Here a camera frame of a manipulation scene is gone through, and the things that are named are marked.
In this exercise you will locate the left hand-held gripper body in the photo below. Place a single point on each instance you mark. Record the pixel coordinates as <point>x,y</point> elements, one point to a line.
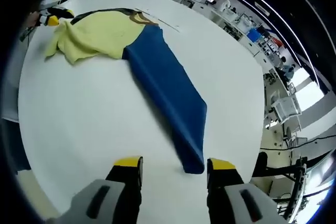
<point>50,1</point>

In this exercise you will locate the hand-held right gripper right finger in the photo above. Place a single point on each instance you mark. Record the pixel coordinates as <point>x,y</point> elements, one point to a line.
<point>223,179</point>

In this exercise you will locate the yellow blue black garment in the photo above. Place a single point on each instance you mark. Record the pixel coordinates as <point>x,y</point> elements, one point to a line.
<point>162,77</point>

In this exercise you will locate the black tripod stand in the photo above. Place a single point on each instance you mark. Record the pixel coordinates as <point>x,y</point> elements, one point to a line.
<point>301,182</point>

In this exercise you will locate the white template strip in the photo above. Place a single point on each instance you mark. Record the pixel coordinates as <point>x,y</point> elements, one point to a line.
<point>168,23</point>

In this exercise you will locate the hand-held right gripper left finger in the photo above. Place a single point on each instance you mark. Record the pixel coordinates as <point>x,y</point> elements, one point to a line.
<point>123,176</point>

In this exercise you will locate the blue plastic crate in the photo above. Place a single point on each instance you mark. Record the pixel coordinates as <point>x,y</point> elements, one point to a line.
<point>254,35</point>

